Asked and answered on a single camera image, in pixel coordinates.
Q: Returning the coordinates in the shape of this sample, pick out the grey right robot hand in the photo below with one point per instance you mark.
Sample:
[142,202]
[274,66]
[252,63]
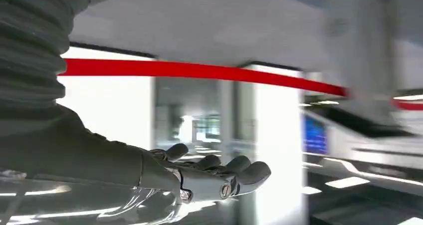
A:
[82,157]

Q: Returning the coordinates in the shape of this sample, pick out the blue screen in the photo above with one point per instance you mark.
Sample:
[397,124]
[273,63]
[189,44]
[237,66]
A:
[314,136]

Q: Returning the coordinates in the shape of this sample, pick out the red floor tape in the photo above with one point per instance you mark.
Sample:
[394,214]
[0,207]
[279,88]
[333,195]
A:
[198,72]

